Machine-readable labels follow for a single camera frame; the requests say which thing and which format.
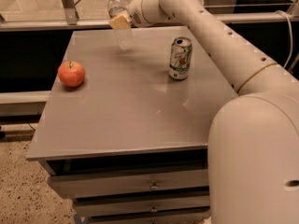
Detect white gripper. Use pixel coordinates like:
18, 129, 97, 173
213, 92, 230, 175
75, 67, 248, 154
109, 0, 163, 30

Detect middle grey drawer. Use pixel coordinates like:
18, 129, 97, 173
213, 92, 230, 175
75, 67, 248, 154
73, 193, 209, 217

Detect top grey drawer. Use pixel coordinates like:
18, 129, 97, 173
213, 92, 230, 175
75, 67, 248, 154
49, 169, 208, 199

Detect green white soda can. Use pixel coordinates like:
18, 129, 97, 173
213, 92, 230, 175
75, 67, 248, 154
168, 36, 192, 80

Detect red orange apple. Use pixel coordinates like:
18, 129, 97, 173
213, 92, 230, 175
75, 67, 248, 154
58, 61, 85, 88

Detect metal railing frame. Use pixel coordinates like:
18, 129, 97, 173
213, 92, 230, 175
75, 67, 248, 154
0, 0, 298, 31

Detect grey drawer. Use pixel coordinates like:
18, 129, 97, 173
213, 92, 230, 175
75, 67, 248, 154
73, 193, 209, 217
49, 169, 208, 199
90, 209, 210, 224

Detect grey drawer cabinet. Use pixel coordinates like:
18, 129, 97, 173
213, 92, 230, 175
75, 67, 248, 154
26, 25, 239, 224

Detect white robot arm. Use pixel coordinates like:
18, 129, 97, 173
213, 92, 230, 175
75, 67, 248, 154
109, 0, 299, 224

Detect clear plastic water bottle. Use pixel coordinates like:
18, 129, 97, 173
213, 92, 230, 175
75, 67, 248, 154
107, 0, 134, 50

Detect white cable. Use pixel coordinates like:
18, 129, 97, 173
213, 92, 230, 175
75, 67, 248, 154
275, 9, 294, 70

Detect bottom grey drawer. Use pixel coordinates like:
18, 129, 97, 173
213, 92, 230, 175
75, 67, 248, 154
90, 209, 210, 224

